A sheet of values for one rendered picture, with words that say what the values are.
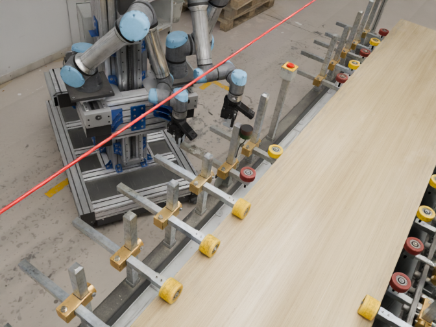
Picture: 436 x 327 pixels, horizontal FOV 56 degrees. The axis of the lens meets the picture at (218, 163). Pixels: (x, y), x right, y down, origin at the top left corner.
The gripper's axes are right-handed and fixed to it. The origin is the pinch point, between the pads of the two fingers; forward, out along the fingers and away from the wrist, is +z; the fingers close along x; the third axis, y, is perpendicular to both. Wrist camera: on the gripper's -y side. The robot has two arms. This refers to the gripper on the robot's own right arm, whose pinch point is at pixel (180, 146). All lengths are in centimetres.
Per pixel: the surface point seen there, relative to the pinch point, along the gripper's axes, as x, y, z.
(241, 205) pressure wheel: 27, -53, -15
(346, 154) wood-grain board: -48, -77, -7
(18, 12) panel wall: -66, 229, 23
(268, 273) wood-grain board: 44, -78, -7
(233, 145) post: -2.3, -30.1, -17.3
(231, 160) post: -2.3, -30.7, -7.0
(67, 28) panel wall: -115, 229, 55
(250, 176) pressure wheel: 2.0, -44.8, -7.9
